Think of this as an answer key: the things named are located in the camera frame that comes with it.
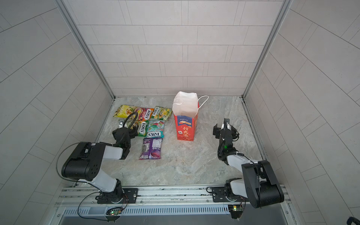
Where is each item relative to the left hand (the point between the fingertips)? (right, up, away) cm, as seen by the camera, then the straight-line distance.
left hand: (129, 124), depth 94 cm
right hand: (+63, +1, -5) cm, 64 cm away
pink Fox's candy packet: (+8, +7, +8) cm, 13 cm away
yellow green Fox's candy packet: (+21, +7, +8) cm, 24 cm away
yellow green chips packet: (-6, +9, +8) cm, 13 cm away
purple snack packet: (+18, -14, -9) cm, 24 cm away
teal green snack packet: (+18, -3, -1) cm, 19 cm away
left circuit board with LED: (+6, -37, -30) cm, 48 cm away
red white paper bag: (+39, +13, -2) cm, 41 cm away
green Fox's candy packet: (+9, -3, -1) cm, 10 cm away
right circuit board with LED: (+64, -39, -25) cm, 79 cm away
